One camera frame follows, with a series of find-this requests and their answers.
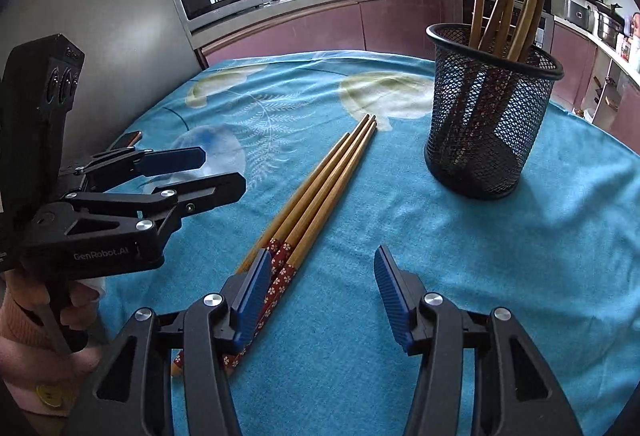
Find black mesh holder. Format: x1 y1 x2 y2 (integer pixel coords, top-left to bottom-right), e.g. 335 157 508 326
424 23 565 201

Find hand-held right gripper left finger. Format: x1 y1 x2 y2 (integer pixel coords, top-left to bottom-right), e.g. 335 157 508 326
62 249 274 436

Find person's left hand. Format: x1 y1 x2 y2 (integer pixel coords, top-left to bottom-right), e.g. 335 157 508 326
59 279 107 359

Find grey refrigerator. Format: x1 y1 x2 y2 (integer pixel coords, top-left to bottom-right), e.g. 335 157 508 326
0 0 211 177

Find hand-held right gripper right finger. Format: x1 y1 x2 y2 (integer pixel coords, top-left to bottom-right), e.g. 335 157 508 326
374 245 584 436

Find steel rice cooker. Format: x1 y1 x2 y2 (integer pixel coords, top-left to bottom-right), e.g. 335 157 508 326
562 0 596 30

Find steel stock pot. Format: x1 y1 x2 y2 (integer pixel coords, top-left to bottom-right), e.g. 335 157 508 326
597 11 626 42

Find black smartphone orange case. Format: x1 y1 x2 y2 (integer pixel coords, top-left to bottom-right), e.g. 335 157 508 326
112 130 143 149

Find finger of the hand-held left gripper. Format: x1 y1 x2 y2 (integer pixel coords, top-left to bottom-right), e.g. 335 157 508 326
37 171 248 247
60 145 207 191

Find white kitchen countertop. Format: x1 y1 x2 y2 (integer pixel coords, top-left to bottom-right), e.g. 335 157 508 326
190 0 640 77

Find person's left forearm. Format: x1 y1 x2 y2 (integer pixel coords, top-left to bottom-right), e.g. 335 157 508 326
0 273 103 422

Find blue floral tablecloth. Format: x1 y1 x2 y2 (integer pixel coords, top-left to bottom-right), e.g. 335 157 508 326
97 49 640 436

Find pink base cabinets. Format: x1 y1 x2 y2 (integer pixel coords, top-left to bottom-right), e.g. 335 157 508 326
550 24 640 137
197 0 466 67

